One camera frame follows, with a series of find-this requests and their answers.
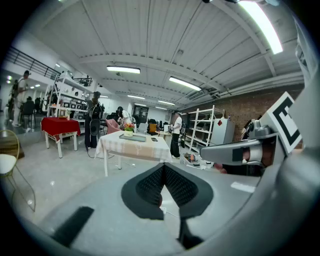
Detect green tray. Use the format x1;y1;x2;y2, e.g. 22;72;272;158
118;133;147;143

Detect table with checked tablecloth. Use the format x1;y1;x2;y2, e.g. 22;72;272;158
94;129;173;177

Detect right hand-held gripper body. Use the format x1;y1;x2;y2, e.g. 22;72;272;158
246;91;303;168

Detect person's right hand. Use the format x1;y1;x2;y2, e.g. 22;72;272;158
214;162;228;175

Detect black balcony railing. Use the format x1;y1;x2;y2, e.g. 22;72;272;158
4;46;61;81

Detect pink armchair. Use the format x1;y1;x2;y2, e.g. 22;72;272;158
104;118;121;136

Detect potted red pink flowers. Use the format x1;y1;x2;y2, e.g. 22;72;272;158
123;122;136;138

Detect black chair with yellow cushion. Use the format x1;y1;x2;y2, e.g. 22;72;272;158
147;119;159;136

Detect red stool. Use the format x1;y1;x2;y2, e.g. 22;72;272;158
41;116;81;159

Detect gold wire chair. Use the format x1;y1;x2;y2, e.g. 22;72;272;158
0;129;37;213

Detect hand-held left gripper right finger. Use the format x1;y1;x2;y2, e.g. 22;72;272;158
161;162;261;250

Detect white shelf unit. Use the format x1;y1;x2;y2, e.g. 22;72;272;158
47;72;93;121
186;104;226;153

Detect round wooden table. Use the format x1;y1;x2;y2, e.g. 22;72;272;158
154;129;173;148

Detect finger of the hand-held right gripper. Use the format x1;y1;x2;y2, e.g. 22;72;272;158
199;139;261;166

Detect white refrigerator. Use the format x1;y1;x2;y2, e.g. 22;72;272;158
209;118;236;147

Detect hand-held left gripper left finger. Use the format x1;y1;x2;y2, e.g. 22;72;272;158
38;162;185;256

